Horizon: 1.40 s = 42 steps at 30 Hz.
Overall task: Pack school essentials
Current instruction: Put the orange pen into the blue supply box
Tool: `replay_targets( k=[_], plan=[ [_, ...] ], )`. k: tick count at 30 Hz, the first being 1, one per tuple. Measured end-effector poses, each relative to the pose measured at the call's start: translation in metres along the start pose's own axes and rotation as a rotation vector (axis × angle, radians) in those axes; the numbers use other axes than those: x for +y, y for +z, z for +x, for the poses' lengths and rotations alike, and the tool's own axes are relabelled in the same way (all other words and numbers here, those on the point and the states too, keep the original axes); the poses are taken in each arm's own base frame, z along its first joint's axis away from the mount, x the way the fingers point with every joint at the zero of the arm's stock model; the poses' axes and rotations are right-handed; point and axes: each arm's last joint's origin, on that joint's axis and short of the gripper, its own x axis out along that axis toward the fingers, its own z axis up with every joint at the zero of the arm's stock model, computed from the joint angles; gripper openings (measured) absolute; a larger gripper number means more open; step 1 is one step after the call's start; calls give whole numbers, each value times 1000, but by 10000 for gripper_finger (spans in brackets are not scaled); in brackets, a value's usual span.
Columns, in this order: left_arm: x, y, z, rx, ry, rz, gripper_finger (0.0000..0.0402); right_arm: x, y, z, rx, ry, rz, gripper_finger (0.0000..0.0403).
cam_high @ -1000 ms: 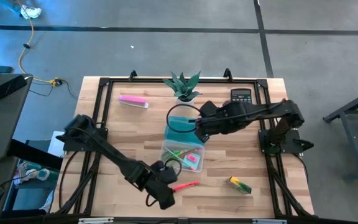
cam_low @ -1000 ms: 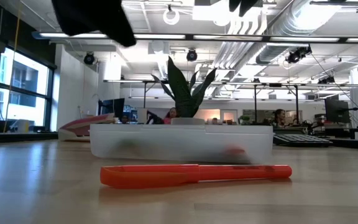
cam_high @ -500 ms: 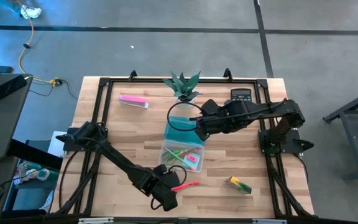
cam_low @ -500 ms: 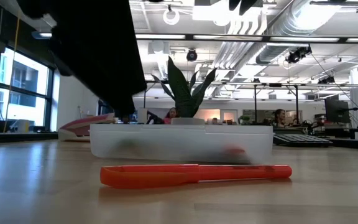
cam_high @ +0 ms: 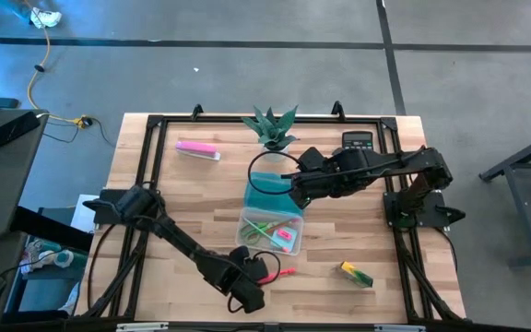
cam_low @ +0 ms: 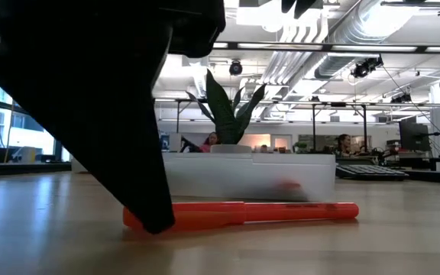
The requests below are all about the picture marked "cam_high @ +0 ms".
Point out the green pencil with pink eraser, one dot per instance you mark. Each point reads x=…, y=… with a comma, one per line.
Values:
x=258, y=229

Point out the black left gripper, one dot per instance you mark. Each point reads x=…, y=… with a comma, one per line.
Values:
x=228, y=276

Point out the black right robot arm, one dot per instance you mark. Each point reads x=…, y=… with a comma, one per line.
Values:
x=385, y=163

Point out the person's white shoe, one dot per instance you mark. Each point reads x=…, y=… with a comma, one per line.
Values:
x=46, y=18

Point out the grey metal table frame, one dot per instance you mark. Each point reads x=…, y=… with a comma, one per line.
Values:
x=523, y=193

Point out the teal white bundle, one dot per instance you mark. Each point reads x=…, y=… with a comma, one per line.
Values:
x=51, y=258

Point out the person's leg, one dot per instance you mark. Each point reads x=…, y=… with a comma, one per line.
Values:
x=3, y=7

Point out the pink block eraser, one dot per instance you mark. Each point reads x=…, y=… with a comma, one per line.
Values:
x=284, y=235

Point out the grey side desk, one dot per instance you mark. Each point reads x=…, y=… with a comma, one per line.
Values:
x=3, y=184

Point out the pink red pen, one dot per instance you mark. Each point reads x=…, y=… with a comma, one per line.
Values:
x=279, y=275

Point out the yellow green crayon box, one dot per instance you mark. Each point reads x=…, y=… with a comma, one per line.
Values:
x=357, y=275

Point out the black desk calculator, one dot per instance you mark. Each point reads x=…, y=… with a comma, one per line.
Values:
x=357, y=139

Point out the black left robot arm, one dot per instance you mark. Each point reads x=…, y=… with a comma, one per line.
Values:
x=178, y=240

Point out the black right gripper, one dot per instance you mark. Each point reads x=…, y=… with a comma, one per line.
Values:
x=318, y=175

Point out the black smartphone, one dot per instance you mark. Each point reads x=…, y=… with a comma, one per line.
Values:
x=14, y=128

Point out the black aluminium table frame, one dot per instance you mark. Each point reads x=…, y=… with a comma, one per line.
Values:
x=178, y=119

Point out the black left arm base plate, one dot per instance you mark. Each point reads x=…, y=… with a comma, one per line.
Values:
x=97, y=209

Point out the teal lidded clear pencil box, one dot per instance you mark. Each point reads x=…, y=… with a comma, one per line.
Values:
x=267, y=203

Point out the blue sticky note pad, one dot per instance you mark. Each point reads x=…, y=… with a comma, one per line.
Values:
x=288, y=243

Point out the silver metal bracket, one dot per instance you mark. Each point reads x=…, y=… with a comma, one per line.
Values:
x=141, y=327
x=399, y=328

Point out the white round plant pot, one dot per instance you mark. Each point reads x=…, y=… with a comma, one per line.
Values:
x=274, y=157

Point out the pink white stapler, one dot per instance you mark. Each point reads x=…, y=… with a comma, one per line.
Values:
x=197, y=150

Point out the green snake plant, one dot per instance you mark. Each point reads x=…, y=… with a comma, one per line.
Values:
x=270, y=126

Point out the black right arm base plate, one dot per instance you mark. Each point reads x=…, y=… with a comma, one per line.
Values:
x=431, y=211

